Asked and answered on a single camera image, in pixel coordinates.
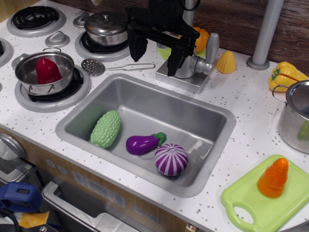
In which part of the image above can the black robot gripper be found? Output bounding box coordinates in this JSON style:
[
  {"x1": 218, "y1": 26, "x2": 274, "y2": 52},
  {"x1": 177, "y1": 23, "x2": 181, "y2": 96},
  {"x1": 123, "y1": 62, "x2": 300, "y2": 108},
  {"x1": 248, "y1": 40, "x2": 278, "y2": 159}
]
[{"x1": 125, "y1": 0, "x2": 200, "y2": 76}]

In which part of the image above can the grey toy faucet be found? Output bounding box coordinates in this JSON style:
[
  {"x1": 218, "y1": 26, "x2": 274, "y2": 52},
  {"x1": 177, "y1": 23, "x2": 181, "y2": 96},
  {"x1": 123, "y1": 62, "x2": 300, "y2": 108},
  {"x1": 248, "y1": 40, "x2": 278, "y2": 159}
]
[{"x1": 155, "y1": 0, "x2": 220, "y2": 95}]

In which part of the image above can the green plastic plate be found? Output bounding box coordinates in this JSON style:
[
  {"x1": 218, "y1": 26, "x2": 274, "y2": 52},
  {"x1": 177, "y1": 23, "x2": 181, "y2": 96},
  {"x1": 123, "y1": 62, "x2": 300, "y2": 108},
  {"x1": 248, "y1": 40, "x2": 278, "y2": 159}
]
[{"x1": 157, "y1": 47, "x2": 171, "y2": 60}]

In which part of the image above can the orange toy pumpkin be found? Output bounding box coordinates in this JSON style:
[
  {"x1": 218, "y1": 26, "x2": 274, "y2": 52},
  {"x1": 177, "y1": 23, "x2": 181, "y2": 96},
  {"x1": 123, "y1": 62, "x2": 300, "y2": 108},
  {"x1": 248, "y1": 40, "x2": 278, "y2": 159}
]
[{"x1": 193, "y1": 27, "x2": 210, "y2": 53}]

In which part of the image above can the back right stove burner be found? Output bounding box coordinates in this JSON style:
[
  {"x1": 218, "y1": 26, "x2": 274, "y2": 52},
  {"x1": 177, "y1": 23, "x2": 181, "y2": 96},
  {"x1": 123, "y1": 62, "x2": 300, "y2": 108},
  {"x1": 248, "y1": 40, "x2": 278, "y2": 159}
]
[{"x1": 75, "y1": 32, "x2": 130, "y2": 62}]

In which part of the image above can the lidded steel pot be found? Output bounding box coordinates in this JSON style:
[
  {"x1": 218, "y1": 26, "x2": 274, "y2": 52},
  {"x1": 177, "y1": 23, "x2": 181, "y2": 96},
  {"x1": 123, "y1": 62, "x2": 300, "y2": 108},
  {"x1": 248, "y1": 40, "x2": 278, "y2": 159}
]
[{"x1": 84, "y1": 12, "x2": 127, "y2": 46}]

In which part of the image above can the metal slotted skimmer spoon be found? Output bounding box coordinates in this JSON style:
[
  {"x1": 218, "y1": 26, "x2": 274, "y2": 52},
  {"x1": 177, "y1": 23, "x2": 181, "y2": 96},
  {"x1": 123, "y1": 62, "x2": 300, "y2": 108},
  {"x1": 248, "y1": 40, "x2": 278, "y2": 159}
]
[{"x1": 81, "y1": 58, "x2": 156, "y2": 76}]

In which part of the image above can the yellow toy corn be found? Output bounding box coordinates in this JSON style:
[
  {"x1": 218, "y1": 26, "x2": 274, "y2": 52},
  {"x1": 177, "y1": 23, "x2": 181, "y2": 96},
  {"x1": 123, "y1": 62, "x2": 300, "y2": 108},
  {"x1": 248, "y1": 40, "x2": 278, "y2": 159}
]
[{"x1": 216, "y1": 51, "x2": 236, "y2": 74}]

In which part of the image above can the grey stove knob rear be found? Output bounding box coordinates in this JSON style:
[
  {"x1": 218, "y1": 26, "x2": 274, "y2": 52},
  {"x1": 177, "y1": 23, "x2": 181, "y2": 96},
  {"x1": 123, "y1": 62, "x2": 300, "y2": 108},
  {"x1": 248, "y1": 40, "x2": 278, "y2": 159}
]
[{"x1": 73, "y1": 12, "x2": 90, "y2": 29}]

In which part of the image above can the grey stove knob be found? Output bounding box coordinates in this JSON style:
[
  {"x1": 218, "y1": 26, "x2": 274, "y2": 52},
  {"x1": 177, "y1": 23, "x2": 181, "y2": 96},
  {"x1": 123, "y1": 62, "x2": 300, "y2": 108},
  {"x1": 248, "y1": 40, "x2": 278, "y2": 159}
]
[
  {"x1": 73, "y1": 12, "x2": 90, "y2": 29},
  {"x1": 45, "y1": 31, "x2": 70, "y2": 48},
  {"x1": 11, "y1": 53, "x2": 29, "y2": 70}
]

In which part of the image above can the front right stove burner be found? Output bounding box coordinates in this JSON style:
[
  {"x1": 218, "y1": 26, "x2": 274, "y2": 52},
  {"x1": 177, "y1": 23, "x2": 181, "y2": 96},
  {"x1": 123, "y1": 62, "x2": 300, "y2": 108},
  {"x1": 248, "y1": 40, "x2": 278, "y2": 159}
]
[{"x1": 14, "y1": 66, "x2": 91, "y2": 113}]

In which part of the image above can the grey sink basin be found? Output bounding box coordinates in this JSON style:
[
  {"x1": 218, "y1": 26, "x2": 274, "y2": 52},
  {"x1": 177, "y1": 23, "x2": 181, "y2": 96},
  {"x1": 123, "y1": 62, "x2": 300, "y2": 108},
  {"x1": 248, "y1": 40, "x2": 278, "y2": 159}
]
[{"x1": 56, "y1": 73, "x2": 236, "y2": 197}]

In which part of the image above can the green toy bitter gourd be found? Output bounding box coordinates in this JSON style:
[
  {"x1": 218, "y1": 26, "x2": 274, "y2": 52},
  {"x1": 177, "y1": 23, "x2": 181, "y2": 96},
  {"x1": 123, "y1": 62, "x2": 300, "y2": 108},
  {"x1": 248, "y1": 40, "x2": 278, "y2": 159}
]
[{"x1": 90, "y1": 110, "x2": 121, "y2": 148}]

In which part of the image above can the purple toy eggplant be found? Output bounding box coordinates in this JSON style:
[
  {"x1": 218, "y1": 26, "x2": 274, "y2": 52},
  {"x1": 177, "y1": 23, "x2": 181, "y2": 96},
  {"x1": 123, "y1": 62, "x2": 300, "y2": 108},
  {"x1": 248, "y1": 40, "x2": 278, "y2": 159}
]
[{"x1": 126, "y1": 132, "x2": 167, "y2": 156}]

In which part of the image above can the red toy pepper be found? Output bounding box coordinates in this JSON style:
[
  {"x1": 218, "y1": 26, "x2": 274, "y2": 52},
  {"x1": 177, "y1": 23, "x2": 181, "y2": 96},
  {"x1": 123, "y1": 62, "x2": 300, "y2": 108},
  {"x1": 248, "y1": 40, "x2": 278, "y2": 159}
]
[{"x1": 36, "y1": 57, "x2": 62, "y2": 85}]

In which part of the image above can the purple striped toy onion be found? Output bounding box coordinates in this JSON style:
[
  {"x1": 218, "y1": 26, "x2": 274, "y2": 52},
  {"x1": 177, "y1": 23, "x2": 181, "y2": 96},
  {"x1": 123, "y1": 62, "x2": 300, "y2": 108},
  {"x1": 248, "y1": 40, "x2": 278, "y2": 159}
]
[{"x1": 154, "y1": 144, "x2": 188, "y2": 176}]

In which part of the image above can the grey vertical pole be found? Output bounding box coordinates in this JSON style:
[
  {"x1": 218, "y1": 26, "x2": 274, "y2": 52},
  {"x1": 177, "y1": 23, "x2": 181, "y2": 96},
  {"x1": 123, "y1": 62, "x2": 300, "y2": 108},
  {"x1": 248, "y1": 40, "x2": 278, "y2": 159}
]
[{"x1": 247, "y1": 0, "x2": 284, "y2": 71}]

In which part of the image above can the back left stove burner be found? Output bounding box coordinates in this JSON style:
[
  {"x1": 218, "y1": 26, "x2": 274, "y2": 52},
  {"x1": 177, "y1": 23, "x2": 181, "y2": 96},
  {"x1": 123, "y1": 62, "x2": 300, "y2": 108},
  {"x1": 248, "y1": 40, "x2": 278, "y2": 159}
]
[{"x1": 7, "y1": 6, "x2": 66, "y2": 38}]

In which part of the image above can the yellow toy bell pepper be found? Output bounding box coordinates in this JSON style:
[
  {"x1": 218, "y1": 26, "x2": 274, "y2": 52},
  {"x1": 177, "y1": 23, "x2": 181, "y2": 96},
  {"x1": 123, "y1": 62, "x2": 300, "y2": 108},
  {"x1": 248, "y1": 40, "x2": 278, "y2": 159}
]
[{"x1": 268, "y1": 61, "x2": 309, "y2": 92}]

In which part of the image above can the grey stove knob left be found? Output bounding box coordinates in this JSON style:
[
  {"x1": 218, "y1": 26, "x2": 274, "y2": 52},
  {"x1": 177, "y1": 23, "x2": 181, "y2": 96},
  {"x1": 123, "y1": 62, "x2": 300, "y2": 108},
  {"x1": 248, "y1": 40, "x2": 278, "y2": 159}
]
[{"x1": 11, "y1": 53, "x2": 29, "y2": 70}]

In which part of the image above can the left edge stove burner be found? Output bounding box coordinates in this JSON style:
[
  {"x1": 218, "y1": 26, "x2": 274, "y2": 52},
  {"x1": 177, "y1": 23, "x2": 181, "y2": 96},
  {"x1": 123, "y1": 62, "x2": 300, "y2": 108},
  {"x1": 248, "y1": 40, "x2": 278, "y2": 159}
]
[{"x1": 0, "y1": 38, "x2": 14, "y2": 67}]

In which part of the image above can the steel pot at right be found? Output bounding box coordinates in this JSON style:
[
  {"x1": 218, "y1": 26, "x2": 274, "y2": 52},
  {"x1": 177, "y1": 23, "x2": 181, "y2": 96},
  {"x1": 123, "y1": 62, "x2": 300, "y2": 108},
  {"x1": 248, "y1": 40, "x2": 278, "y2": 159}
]
[{"x1": 272, "y1": 80, "x2": 309, "y2": 154}]

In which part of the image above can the orange toy carrot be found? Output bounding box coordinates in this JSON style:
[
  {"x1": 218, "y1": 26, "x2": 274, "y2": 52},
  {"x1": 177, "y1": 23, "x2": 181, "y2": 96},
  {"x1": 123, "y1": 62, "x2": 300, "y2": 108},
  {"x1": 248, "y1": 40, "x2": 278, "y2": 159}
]
[{"x1": 257, "y1": 158, "x2": 289, "y2": 198}]

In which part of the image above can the green plastic cutting board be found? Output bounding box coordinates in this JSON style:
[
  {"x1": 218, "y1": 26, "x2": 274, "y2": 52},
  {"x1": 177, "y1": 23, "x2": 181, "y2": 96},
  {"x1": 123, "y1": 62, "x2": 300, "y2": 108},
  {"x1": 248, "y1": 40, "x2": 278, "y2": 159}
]
[{"x1": 221, "y1": 155, "x2": 309, "y2": 232}]

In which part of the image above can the blue clamp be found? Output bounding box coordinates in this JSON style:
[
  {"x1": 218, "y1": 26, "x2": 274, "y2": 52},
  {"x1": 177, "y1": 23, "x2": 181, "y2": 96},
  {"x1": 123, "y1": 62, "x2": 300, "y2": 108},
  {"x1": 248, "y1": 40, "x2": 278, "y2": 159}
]
[{"x1": 0, "y1": 182, "x2": 42, "y2": 213}]

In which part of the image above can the steel pot with handles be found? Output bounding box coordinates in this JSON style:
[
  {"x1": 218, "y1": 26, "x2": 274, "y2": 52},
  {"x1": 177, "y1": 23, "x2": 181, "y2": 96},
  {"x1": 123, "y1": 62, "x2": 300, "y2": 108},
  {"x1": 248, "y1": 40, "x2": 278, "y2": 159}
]
[{"x1": 14, "y1": 48, "x2": 74, "y2": 96}]

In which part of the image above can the oven door handle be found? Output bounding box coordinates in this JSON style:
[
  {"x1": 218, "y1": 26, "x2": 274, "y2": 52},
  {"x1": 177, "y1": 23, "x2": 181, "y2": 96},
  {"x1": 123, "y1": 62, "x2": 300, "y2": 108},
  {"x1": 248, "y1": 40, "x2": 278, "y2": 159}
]
[{"x1": 42, "y1": 182, "x2": 136, "y2": 232}]

